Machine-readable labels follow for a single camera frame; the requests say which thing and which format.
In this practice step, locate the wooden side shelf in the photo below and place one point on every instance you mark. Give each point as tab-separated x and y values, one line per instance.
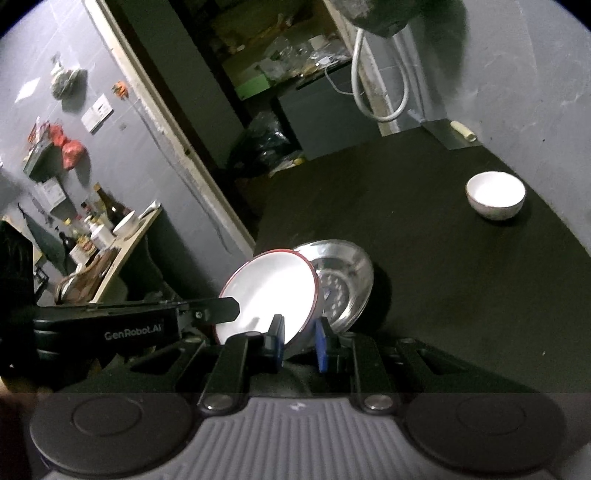
129	249

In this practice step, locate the small steel bowl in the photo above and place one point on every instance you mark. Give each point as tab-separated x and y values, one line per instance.
344	286

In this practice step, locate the grey bag on wall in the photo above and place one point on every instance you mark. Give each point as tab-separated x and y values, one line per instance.
67	79

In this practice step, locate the cluttered shelf unit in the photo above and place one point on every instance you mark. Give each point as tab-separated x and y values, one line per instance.
286	50

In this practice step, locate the white wall switch plate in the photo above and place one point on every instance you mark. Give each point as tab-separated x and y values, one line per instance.
98	113

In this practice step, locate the black trash bag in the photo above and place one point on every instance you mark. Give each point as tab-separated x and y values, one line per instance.
263	143

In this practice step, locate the green box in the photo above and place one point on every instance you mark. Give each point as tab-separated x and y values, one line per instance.
254	85

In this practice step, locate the kitchen cleaver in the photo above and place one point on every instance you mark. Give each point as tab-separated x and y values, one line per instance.
448	134

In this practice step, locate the dark cabinet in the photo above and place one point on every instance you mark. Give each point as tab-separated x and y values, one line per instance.
332	120

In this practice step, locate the white tube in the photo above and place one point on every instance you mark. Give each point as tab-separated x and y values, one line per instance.
150	210

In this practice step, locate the dark glass bottle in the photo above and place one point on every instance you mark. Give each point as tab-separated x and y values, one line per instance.
111	207

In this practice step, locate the white plastic bottle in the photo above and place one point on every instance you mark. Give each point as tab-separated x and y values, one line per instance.
102	237

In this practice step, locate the red plastic bag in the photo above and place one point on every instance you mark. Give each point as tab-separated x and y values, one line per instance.
73	154
56	134

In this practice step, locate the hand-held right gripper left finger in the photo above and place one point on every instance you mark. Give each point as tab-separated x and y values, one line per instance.
277	344

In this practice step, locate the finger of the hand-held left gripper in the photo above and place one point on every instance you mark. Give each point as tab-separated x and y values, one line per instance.
212	311

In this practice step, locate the wooden cutting board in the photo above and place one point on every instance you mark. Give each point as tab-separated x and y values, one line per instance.
90	274

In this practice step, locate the white bowl on shelf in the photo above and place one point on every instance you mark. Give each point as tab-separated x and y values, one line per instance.
125	224

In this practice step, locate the white ceramic bowl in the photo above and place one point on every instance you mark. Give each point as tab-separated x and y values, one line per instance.
268	300
496	194

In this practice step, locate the cluster of condiment bottles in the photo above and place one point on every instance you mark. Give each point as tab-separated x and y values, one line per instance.
81	230

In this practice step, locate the hanging clear plastic bag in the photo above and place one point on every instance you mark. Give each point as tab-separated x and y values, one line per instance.
383	16

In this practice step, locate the orange wall plug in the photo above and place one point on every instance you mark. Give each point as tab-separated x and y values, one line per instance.
121	89

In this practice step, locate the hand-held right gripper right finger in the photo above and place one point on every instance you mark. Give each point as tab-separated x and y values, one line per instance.
322	346

